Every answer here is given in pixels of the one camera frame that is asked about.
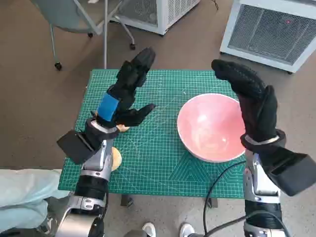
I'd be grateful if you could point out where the large white mesh cabinet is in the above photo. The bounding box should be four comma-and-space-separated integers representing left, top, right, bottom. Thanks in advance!
219, 0, 316, 74

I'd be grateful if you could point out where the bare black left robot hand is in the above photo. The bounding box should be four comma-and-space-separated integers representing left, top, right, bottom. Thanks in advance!
96, 47, 157, 128

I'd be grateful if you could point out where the grey metal pole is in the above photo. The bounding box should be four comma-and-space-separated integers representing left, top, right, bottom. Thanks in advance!
103, 0, 108, 70

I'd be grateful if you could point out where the white shoe-shaped foot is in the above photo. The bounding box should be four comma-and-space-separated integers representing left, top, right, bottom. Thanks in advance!
142, 222, 157, 237
179, 222, 196, 237

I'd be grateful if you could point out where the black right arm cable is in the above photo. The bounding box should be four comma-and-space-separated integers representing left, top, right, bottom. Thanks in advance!
202, 159, 247, 237

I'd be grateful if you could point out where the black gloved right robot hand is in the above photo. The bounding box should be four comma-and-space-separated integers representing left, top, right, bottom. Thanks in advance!
211, 59, 278, 143

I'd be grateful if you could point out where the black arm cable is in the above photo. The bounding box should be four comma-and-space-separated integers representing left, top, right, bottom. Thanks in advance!
95, 190, 110, 237
202, 159, 247, 237

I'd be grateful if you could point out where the oblong grilled toy bread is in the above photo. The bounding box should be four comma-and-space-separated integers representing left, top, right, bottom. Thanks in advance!
90, 110, 130, 132

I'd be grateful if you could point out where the pink bowl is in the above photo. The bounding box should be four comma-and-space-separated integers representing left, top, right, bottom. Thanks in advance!
176, 93, 247, 163

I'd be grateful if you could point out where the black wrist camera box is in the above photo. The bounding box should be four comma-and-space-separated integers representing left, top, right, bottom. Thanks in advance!
268, 148, 314, 197
56, 130, 96, 164

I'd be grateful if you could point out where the small white mesh cabinet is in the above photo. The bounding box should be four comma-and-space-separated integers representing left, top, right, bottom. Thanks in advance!
108, 0, 201, 36

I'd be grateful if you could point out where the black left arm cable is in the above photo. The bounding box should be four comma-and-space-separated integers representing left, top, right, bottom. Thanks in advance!
95, 190, 110, 237

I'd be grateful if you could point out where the round toy bread bun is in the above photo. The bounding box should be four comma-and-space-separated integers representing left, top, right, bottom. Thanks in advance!
110, 146, 123, 171

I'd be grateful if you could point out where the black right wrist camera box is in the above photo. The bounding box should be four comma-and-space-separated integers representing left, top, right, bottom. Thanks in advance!
268, 148, 314, 197

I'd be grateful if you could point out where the green cutting mat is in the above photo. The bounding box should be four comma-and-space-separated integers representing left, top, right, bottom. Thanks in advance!
58, 69, 247, 199

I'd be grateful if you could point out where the grey office chair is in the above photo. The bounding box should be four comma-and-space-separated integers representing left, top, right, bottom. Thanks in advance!
31, 0, 136, 71

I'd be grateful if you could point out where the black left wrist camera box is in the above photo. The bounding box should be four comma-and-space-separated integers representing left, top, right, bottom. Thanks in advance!
56, 130, 96, 164

